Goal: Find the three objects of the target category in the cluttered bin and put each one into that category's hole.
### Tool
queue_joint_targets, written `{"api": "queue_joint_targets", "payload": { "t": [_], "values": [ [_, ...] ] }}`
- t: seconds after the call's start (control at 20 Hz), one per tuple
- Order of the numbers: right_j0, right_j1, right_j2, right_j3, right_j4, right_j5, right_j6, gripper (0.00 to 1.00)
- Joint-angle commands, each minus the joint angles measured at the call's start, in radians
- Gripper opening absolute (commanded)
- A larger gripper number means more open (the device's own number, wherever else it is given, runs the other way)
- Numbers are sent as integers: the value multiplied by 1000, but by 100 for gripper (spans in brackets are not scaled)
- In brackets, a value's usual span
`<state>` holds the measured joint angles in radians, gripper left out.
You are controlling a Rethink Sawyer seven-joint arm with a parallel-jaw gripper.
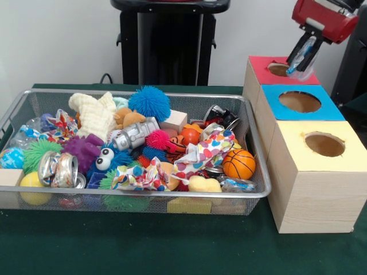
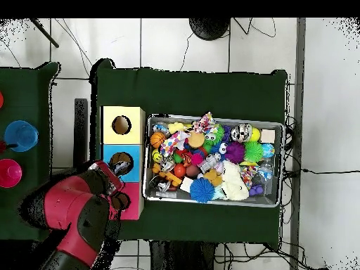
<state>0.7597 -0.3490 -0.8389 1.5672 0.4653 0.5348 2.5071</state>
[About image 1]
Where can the wooden box with three holes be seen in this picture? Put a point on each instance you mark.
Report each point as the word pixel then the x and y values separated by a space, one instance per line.
pixel 321 200

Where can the cream waffle cloth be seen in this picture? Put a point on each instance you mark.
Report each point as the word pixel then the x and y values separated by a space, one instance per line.
pixel 91 114

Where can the clear plastic bottle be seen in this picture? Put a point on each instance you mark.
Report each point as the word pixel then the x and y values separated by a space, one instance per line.
pixel 304 75

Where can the purple knobby rubber ball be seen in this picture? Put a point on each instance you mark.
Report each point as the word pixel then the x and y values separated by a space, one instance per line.
pixel 83 150

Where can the black upright panel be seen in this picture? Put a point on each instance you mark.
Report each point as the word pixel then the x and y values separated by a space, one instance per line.
pixel 354 66

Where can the yellow ball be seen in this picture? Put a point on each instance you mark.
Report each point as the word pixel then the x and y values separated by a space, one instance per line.
pixel 28 180

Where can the blue spiky rubber ball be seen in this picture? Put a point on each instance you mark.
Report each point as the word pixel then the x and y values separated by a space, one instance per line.
pixel 149 104

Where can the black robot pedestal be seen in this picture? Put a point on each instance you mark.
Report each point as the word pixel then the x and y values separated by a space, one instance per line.
pixel 172 43

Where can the crushed silver drink can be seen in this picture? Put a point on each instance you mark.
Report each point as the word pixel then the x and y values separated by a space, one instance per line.
pixel 58 170

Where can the blue globe ball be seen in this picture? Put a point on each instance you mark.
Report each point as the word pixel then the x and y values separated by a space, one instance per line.
pixel 11 158

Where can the green spiky rubber ball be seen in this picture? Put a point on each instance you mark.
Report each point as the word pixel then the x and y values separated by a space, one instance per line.
pixel 37 154

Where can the silver toy robot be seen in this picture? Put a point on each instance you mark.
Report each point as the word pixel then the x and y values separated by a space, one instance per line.
pixel 133 134

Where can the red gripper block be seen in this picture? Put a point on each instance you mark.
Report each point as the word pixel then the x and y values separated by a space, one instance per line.
pixel 324 14

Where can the dark green side tablecloth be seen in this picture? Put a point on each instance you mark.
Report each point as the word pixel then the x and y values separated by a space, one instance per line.
pixel 358 114

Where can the orange toy basketball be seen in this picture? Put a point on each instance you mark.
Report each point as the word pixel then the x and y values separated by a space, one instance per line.
pixel 239 166

